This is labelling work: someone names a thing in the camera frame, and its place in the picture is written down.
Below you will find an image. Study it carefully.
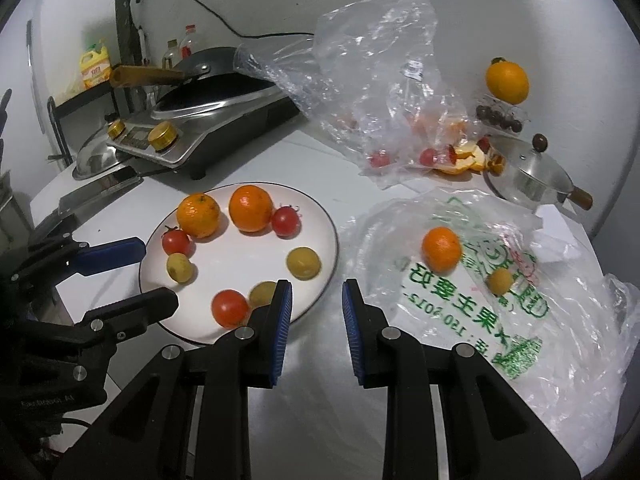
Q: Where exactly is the grey vertical pipe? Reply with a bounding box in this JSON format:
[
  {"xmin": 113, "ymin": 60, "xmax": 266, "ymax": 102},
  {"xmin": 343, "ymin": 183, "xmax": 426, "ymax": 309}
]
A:
[{"xmin": 114, "ymin": 0, "xmax": 146, "ymax": 68}]

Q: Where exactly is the black power cable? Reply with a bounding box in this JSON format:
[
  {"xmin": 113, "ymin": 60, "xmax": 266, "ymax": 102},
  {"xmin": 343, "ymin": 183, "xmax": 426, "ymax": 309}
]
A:
[{"xmin": 164, "ymin": 0, "xmax": 316, "ymax": 41}]

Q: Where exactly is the clear plastic bag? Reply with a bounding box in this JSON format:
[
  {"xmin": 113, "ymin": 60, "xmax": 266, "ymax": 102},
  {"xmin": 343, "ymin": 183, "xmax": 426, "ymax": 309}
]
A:
[{"xmin": 232, "ymin": 0, "xmax": 496, "ymax": 191}]

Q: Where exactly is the induction cooker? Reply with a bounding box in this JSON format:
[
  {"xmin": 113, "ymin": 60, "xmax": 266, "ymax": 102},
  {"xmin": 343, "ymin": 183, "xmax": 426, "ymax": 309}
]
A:
[{"xmin": 102, "ymin": 72, "xmax": 301, "ymax": 181}]

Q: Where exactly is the black wok wooden handle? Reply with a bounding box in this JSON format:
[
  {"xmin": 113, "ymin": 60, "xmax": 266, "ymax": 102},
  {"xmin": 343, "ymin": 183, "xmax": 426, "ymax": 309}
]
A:
[{"xmin": 109, "ymin": 46, "xmax": 241, "ymax": 89}]

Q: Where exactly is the small yellow fruit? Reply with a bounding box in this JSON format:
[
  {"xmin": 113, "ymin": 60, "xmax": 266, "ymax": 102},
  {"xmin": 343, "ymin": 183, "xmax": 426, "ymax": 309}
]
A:
[
  {"xmin": 486, "ymin": 267, "xmax": 514, "ymax": 297},
  {"xmin": 286, "ymin": 246, "xmax": 322, "ymax": 281},
  {"xmin": 166, "ymin": 252, "xmax": 192, "ymax": 282},
  {"xmin": 248, "ymin": 281, "xmax": 278, "ymax": 311}
]

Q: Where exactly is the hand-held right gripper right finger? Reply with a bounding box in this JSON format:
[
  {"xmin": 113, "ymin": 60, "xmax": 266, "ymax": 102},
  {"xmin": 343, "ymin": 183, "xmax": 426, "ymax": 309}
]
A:
[{"xmin": 341, "ymin": 279, "xmax": 583, "ymax": 480}]

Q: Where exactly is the orange peel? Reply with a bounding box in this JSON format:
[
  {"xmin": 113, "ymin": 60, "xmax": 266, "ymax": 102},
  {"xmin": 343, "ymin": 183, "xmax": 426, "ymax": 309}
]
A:
[{"xmin": 435, "ymin": 137, "xmax": 506, "ymax": 176}]

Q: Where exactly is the red capped bottle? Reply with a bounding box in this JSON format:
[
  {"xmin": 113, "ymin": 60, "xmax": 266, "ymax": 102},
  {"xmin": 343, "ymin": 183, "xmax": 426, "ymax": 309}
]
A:
[{"xmin": 180, "ymin": 25, "xmax": 198, "ymax": 60}]

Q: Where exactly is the white paper tissue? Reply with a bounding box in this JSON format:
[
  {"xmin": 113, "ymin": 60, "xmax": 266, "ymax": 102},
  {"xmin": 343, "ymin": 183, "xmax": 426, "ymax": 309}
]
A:
[{"xmin": 537, "ymin": 205, "xmax": 581, "ymax": 263}]

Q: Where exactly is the green printed plastic bag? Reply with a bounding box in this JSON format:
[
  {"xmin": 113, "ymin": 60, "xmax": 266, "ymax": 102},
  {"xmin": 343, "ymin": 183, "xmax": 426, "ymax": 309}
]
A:
[{"xmin": 340, "ymin": 187, "xmax": 640, "ymax": 476}]

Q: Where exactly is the white round plate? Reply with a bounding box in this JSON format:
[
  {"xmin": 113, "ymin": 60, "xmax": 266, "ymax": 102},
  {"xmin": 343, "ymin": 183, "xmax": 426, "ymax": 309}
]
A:
[{"xmin": 138, "ymin": 181, "xmax": 342, "ymax": 347}]

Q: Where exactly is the orange with green stem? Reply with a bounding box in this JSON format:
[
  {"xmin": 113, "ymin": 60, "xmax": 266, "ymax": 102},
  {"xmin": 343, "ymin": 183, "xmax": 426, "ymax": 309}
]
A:
[{"xmin": 485, "ymin": 57, "xmax": 530, "ymax": 106}]

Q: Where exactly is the pot lid brown knob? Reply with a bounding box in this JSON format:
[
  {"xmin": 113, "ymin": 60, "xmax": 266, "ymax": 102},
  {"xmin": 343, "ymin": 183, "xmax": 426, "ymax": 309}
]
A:
[{"xmin": 492, "ymin": 132, "xmax": 573, "ymax": 196}]

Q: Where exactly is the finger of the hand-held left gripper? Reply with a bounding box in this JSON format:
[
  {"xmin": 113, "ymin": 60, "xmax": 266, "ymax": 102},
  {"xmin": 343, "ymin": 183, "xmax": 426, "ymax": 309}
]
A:
[
  {"xmin": 74, "ymin": 287, "xmax": 180, "ymax": 376},
  {"xmin": 10, "ymin": 231, "xmax": 147, "ymax": 286}
]

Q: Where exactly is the large mandarin orange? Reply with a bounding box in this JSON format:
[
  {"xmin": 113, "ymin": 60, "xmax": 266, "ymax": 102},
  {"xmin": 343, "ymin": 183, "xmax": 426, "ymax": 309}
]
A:
[{"xmin": 229, "ymin": 185, "xmax": 274, "ymax": 233}]

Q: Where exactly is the yellow detergent bottle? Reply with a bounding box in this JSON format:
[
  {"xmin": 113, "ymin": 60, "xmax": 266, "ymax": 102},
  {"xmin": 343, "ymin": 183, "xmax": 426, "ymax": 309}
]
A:
[{"xmin": 81, "ymin": 40, "xmax": 111, "ymax": 91}]

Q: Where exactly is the clear box of dark cherries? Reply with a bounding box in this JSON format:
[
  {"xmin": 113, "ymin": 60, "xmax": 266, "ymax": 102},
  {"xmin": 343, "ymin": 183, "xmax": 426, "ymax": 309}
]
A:
[{"xmin": 474, "ymin": 94, "xmax": 526, "ymax": 136}]

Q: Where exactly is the black metal rack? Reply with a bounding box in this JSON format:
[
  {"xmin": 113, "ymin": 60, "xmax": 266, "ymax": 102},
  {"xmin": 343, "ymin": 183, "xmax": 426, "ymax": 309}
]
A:
[{"xmin": 47, "ymin": 80, "xmax": 121, "ymax": 156}]

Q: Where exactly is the steel cleaver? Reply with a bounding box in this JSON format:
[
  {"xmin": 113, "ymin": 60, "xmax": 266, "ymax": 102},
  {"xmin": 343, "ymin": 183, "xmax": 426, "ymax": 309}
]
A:
[{"xmin": 57, "ymin": 167, "xmax": 144, "ymax": 218}]

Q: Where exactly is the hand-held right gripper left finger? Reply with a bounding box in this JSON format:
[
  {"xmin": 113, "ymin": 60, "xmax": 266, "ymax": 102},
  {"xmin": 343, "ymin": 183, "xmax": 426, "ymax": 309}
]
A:
[{"xmin": 52, "ymin": 279, "xmax": 294, "ymax": 480}]

